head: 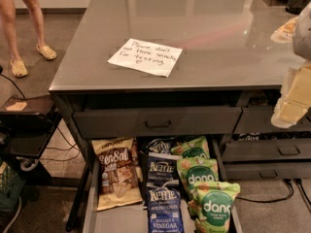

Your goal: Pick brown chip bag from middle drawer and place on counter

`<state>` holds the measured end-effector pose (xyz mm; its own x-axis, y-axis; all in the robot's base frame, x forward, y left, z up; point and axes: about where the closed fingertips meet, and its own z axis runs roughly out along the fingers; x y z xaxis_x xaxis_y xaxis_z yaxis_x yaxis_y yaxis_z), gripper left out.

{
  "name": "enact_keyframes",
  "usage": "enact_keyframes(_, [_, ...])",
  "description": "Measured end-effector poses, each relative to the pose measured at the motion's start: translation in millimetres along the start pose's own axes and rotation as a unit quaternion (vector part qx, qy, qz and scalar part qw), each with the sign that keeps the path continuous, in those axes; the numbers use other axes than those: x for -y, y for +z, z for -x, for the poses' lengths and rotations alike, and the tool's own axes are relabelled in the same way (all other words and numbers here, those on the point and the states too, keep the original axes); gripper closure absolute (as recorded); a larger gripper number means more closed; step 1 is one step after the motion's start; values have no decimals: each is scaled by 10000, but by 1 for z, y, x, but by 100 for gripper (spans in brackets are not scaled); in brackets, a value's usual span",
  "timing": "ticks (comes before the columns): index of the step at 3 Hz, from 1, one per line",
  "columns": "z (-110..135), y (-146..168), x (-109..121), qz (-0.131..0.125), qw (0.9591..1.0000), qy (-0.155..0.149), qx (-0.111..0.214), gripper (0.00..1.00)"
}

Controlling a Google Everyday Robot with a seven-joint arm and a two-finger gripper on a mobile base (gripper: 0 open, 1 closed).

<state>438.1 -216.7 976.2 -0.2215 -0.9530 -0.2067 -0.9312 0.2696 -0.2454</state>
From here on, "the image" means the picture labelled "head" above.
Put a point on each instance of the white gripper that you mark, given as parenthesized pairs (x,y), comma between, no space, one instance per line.
(303,34)

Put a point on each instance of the brown sea salt chip bag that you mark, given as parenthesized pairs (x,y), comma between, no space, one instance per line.
(120,172)

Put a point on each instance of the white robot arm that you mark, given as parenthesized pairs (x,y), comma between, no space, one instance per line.
(298,32)

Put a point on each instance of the top right drawer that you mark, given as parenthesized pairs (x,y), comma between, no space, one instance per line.
(258,120)

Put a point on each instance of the middle right drawer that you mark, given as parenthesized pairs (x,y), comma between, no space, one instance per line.
(267,150)

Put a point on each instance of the bottom right drawer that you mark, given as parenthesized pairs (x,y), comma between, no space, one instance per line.
(288,170)

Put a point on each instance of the top left drawer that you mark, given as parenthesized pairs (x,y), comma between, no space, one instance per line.
(95,124)

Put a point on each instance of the green Dang bag back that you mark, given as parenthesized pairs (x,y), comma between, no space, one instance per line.
(193,148)

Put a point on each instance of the green dang bag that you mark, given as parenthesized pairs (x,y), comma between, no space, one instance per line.
(213,205)
(196,169)
(193,148)

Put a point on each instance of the green Dang bag middle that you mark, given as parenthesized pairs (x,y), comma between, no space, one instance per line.
(196,169)

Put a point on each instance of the green Dang bag front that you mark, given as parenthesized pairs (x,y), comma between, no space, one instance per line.
(213,205)

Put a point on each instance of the blue Kettle bag back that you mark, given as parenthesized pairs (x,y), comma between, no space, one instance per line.
(159,146)

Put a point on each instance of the blue kettle bag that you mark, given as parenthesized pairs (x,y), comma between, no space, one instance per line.
(163,206)
(159,146)
(162,168)

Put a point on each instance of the blue Kettle bag middle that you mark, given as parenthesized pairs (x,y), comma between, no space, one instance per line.
(162,168)

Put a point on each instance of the grey counter cabinet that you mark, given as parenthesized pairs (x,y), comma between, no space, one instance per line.
(179,68)

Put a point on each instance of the open middle drawer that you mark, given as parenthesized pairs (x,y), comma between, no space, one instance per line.
(132,218)

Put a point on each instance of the blue Kettle bag front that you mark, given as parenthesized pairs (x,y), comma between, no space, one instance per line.
(163,206)

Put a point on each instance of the white handwritten paper note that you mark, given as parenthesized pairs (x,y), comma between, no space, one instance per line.
(147,57)

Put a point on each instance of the yellow clog right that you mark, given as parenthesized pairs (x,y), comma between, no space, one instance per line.
(47,52)

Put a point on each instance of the yellow clog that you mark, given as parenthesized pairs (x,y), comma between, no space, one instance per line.
(18,68)
(47,52)

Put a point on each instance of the black side cart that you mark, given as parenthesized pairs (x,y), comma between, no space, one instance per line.
(29,125)

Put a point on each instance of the yellow clog left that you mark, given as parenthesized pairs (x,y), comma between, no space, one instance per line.
(18,68)

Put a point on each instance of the green plastic crate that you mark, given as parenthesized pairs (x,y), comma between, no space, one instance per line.
(11,185)

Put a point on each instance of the person's legs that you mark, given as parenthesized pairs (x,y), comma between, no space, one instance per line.
(9,19)

